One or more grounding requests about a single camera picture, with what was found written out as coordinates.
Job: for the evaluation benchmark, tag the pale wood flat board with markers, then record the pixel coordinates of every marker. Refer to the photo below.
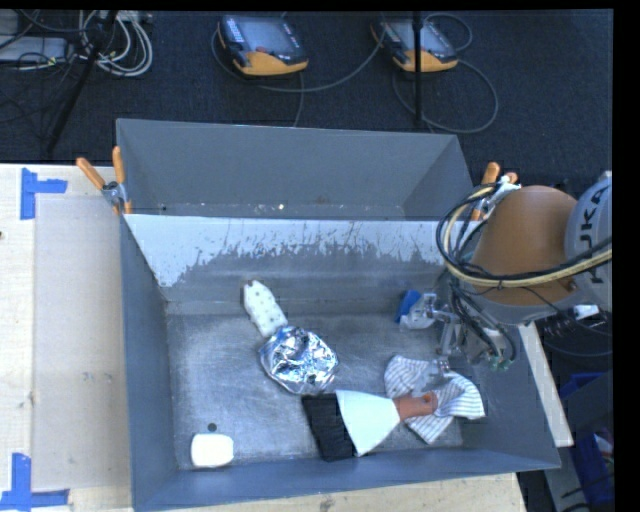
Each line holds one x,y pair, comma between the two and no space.
75,325

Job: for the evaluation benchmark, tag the white soap bar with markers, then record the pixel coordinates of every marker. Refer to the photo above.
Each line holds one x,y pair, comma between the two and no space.
212,450

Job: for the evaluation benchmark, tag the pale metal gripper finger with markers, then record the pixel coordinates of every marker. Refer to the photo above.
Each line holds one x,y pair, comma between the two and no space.
440,368
419,317

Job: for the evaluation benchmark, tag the crumpled silver foil ball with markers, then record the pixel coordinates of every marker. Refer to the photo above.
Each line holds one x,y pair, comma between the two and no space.
297,357

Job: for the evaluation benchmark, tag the white dotted foam piece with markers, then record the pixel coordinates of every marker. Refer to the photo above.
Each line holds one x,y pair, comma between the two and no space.
264,310

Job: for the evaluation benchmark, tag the white striped cloth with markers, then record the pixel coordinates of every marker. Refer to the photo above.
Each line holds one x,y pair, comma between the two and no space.
462,400

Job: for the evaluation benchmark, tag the grey metal bin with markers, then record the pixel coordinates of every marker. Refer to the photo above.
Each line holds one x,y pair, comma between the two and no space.
225,380

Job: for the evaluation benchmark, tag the small blue plastic piece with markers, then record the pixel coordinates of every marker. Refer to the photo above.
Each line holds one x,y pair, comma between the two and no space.
408,301

